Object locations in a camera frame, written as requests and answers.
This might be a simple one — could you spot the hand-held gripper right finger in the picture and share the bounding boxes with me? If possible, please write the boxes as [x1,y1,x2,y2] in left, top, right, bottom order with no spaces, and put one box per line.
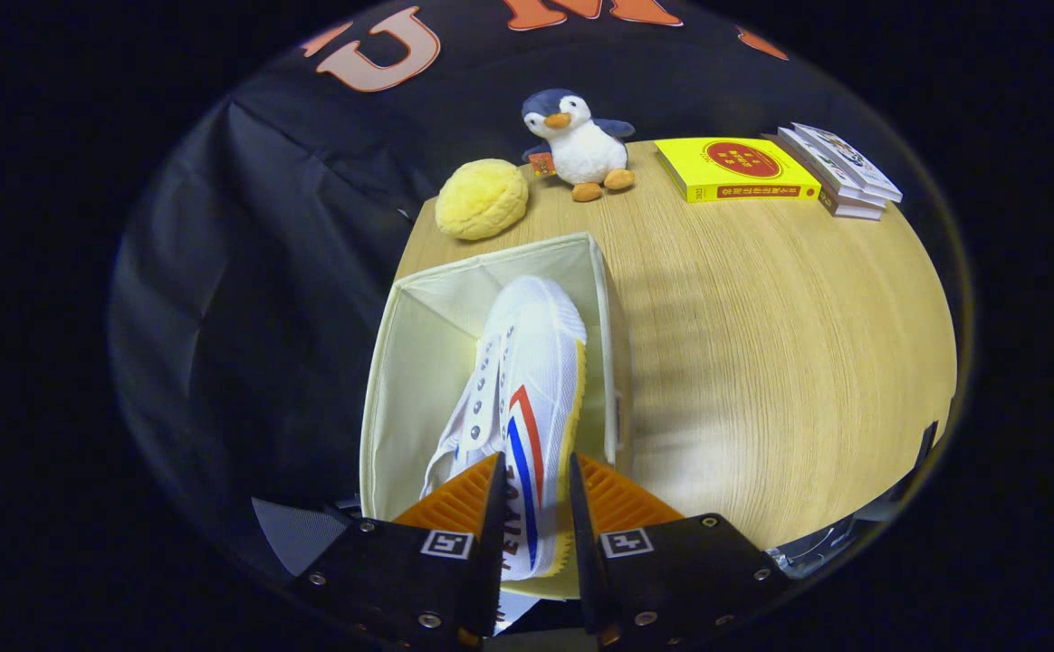
[568,453,791,648]

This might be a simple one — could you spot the yellow book red circle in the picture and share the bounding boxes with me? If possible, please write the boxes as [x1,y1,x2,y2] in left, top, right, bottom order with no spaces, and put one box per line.
[654,137,822,204]

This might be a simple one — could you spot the brown cover book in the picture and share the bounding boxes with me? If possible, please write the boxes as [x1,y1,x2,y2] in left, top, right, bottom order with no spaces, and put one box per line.
[762,134,883,221]

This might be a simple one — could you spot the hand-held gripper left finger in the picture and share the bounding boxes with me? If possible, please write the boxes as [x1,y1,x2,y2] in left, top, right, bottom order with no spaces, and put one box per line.
[287,453,507,651]

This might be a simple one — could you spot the penguin plush toy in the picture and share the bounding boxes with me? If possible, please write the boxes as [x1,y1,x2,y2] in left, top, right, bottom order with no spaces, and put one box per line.
[521,88,637,203]

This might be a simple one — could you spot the white illustrated cover book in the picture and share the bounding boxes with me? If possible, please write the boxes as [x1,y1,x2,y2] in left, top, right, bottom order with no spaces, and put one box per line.
[791,122,904,203]

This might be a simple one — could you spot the thin white book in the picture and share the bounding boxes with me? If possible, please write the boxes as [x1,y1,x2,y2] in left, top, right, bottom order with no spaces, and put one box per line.
[776,127,887,211]

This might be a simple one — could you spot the brown fabric storage box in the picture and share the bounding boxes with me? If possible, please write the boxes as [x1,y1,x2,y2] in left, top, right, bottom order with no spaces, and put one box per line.
[359,232,632,600]

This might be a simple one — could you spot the yellow bun plush toy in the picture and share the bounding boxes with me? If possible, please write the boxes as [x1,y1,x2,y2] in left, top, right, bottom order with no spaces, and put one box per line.
[435,158,530,241]

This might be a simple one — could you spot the white canvas shoe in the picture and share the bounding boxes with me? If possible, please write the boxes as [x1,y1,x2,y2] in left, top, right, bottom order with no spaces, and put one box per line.
[420,275,588,580]

